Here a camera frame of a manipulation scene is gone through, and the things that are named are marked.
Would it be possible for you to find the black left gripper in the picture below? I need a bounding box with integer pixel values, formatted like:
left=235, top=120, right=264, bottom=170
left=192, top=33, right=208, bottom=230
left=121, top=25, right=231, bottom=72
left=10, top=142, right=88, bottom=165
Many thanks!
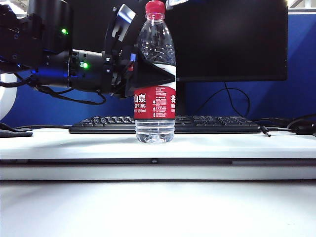
left=102, top=46, right=177, bottom=99

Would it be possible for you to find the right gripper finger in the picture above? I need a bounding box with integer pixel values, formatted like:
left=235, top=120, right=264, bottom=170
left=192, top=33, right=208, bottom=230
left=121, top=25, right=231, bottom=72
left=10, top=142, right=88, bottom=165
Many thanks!
left=164, top=0, right=179, bottom=10

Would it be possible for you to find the red bottle cap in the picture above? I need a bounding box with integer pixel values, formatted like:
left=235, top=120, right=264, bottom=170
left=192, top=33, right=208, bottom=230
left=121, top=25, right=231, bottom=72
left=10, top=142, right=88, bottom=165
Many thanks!
left=145, top=0, right=166, bottom=14

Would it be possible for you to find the clear plastic water bottle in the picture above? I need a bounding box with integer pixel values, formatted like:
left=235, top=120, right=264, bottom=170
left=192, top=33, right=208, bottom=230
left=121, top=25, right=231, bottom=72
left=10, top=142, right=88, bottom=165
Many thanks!
left=133, top=11, right=177, bottom=145

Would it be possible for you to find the black computer monitor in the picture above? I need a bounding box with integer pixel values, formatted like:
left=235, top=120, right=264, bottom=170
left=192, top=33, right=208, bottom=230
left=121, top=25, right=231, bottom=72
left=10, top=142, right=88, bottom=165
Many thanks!
left=69, top=0, right=289, bottom=117

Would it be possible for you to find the black Logitech keyboard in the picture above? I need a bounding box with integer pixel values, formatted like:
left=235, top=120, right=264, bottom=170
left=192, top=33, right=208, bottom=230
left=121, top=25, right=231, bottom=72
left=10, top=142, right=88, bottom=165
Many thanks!
left=68, top=115, right=262, bottom=135

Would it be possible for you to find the white rounded object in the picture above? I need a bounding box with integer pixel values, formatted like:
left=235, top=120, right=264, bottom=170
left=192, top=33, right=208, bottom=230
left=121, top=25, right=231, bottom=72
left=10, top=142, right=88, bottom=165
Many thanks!
left=0, top=73, right=18, bottom=122

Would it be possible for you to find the black pad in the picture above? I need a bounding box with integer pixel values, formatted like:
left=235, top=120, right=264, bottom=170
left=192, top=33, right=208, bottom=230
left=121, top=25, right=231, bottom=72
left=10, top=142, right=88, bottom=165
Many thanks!
left=0, top=122, right=34, bottom=138

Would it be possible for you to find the black Logitech mouse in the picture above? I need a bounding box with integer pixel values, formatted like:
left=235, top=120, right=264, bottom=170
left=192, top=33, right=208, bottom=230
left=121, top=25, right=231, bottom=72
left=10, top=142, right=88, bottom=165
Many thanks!
left=295, top=125, right=316, bottom=136

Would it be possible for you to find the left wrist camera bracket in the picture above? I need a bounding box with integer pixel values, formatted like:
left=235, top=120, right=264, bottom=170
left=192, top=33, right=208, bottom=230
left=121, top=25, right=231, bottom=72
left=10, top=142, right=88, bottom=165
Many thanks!
left=103, top=3, right=137, bottom=57

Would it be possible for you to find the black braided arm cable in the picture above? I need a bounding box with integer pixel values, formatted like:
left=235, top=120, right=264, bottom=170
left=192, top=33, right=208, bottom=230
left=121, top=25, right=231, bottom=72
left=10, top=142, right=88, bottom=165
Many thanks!
left=0, top=74, right=107, bottom=106

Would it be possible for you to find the thin black monitor cable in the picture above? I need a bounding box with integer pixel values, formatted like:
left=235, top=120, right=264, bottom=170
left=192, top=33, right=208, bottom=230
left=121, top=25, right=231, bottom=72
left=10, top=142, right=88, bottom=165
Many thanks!
left=197, top=82, right=250, bottom=118

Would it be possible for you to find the black desk cable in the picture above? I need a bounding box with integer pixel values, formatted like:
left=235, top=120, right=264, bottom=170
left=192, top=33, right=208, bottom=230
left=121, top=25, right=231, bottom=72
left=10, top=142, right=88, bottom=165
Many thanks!
left=13, top=125, right=72, bottom=131

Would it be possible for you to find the black barrel plug cable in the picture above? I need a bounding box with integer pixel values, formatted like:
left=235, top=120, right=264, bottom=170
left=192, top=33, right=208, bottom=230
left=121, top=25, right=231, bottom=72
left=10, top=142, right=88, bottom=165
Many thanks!
left=260, top=125, right=291, bottom=138

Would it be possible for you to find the black adapter mains cable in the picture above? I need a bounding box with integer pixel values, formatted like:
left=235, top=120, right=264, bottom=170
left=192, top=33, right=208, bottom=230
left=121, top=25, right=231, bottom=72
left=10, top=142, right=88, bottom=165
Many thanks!
left=251, top=118, right=291, bottom=124

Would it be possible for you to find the thick black looping cable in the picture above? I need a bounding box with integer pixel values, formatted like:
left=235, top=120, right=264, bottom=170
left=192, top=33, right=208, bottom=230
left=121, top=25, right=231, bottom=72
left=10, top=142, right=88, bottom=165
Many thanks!
left=287, top=114, right=316, bottom=131

